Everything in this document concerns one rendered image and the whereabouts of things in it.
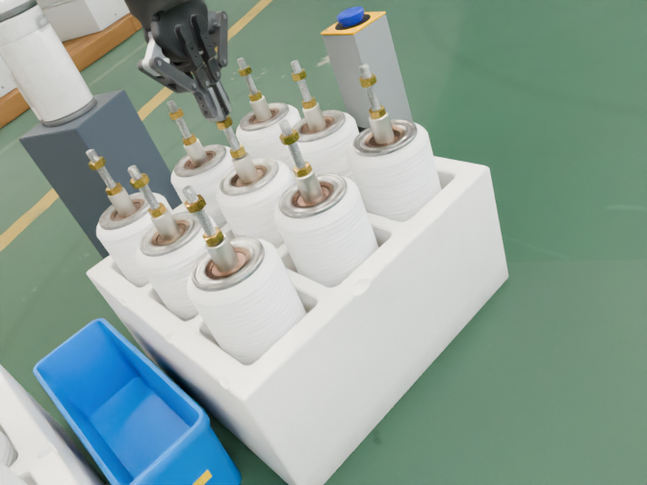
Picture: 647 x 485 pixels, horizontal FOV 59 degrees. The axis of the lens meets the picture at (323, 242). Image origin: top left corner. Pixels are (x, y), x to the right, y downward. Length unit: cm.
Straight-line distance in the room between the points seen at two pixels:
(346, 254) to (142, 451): 39
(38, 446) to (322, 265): 32
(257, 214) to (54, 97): 49
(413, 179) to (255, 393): 29
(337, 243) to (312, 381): 14
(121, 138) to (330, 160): 46
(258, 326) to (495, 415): 28
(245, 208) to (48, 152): 50
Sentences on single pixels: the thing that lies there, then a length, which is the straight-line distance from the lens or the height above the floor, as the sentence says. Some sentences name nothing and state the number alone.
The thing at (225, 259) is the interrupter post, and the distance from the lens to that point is 55.
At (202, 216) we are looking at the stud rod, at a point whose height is 31.
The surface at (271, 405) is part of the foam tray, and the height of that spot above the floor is 15.
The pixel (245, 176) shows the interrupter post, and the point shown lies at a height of 26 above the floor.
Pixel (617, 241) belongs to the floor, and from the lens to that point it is 86.
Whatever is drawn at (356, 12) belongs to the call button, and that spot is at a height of 33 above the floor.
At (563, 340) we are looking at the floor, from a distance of 73.
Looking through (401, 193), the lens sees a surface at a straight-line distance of 65.
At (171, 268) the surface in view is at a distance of 63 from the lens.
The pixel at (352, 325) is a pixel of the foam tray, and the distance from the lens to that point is 59.
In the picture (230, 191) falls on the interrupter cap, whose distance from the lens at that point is 68.
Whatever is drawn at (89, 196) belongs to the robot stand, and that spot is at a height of 17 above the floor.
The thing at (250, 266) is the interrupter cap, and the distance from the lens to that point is 54.
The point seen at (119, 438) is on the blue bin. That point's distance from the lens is 86.
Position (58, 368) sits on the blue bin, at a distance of 87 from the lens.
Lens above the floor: 55
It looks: 34 degrees down
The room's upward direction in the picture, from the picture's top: 22 degrees counter-clockwise
